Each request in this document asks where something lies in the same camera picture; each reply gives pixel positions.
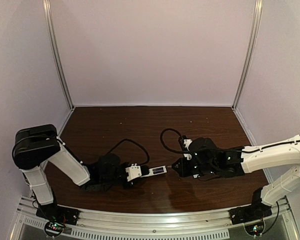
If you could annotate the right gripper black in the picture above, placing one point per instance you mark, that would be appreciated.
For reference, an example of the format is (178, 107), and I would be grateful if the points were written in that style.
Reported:
(184, 166)

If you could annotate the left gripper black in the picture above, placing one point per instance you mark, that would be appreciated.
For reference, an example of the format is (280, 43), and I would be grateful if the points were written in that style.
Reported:
(126, 180)

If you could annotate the white remote control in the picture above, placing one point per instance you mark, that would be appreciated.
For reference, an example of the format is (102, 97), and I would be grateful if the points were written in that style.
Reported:
(150, 172)

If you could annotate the purple battery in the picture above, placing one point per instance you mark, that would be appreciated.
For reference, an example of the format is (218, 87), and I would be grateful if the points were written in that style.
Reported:
(158, 170)

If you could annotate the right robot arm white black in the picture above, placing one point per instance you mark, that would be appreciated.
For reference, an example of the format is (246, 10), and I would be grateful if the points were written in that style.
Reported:
(202, 157)

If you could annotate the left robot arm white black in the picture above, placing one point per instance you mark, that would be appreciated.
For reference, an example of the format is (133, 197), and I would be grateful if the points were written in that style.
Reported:
(37, 145)

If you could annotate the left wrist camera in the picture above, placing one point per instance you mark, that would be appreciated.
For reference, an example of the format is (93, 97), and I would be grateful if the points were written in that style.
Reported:
(133, 172)

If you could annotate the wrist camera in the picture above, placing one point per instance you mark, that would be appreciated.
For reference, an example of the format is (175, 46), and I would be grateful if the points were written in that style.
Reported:
(133, 172)
(184, 144)

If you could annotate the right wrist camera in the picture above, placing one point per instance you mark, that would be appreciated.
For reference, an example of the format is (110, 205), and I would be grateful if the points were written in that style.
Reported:
(184, 144)

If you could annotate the front aluminium rail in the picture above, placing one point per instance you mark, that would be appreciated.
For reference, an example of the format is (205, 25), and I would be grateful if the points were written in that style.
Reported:
(200, 225)

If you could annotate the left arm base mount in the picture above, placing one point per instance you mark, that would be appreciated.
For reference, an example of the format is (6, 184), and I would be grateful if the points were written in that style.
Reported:
(58, 214)

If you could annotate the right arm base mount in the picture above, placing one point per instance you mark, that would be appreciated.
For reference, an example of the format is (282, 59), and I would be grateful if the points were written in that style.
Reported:
(255, 211)

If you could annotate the right aluminium frame post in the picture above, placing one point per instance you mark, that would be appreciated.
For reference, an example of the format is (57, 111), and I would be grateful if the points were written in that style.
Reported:
(254, 31)

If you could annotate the aluminium frame post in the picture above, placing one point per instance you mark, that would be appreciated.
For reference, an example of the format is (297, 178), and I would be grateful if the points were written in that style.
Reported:
(254, 31)
(55, 53)

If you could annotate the left aluminium frame post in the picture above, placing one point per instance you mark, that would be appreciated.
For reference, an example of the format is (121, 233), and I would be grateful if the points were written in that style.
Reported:
(55, 53)

